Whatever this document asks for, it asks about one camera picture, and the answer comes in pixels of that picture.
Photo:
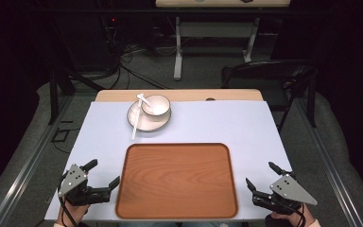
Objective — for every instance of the white table mat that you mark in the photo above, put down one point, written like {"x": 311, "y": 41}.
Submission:
{"x": 220, "y": 126}

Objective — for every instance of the black folding chair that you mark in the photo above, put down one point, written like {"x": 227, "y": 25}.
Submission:
{"x": 264, "y": 78}

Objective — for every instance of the white spoon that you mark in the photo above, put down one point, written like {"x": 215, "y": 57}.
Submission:
{"x": 145, "y": 101}
{"x": 136, "y": 121}

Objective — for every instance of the white plate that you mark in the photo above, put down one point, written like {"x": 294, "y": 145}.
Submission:
{"x": 145, "y": 123}

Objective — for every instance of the metal floor rail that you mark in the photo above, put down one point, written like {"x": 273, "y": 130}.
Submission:
{"x": 22, "y": 176}
{"x": 327, "y": 164}

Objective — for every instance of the white-legged desk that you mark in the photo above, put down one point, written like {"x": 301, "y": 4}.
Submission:
{"x": 216, "y": 30}

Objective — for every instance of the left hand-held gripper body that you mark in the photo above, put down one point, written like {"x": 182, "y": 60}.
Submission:
{"x": 75, "y": 181}

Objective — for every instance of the white bowl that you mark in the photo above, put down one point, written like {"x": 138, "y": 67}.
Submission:
{"x": 159, "y": 105}

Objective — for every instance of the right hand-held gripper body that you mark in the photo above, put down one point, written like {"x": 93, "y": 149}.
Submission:
{"x": 288, "y": 189}

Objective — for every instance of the person's left hand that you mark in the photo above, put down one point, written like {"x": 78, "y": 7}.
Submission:
{"x": 72, "y": 214}

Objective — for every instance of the wooden table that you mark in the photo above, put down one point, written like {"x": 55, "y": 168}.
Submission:
{"x": 186, "y": 94}

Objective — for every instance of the brown wooden tray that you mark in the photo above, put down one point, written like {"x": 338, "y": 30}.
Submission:
{"x": 176, "y": 181}

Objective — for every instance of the black metal stand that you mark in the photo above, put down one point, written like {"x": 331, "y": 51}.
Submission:
{"x": 58, "y": 85}

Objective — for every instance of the person's right hand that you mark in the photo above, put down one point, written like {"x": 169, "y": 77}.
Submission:
{"x": 296, "y": 219}

